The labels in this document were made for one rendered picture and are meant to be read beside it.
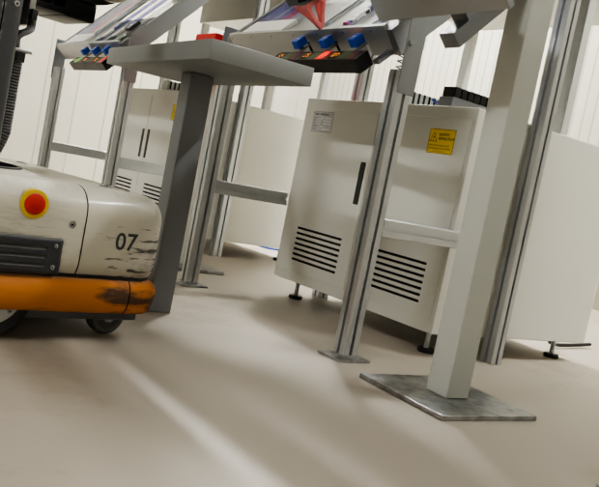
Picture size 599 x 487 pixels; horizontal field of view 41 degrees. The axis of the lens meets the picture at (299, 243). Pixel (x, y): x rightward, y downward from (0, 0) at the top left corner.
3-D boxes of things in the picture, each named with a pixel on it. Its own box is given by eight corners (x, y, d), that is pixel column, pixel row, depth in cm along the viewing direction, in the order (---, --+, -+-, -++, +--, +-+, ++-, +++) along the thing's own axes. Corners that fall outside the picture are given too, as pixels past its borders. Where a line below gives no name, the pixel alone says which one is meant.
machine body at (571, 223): (425, 358, 195) (478, 107, 191) (269, 293, 251) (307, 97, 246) (580, 363, 234) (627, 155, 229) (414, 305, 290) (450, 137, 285)
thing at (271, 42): (394, 55, 175) (384, 25, 172) (239, 57, 228) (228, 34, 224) (398, 52, 176) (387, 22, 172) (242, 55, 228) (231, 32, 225)
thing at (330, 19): (394, 42, 174) (389, 28, 173) (239, 46, 227) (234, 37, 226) (450, 1, 182) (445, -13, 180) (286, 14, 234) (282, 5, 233)
